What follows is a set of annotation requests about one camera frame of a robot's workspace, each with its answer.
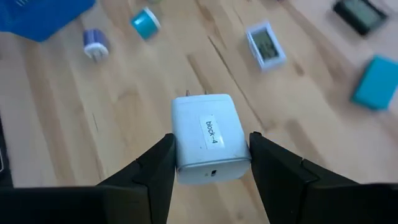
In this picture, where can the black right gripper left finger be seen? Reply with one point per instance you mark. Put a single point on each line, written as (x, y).
(149, 186)

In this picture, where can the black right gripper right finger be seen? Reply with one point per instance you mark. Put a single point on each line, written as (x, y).
(286, 186)

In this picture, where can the large white labelled charger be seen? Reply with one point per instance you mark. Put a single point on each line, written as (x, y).
(211, 124)

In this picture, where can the purple white USB charger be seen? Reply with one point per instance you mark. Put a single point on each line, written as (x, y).
(94, 40)

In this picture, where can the blue white USB charger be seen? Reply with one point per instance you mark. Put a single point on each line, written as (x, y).
(144, 23)

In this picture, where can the teal rectangular case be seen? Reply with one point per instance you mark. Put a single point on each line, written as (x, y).
(377, 82)

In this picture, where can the white digital thermometer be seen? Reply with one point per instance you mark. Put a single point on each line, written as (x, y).
(265, 46)

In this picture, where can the black digital thermometer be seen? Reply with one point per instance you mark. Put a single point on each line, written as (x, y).
(360, 14)

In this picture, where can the blue plastic basket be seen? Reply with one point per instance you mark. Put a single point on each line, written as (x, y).
(40, 18)

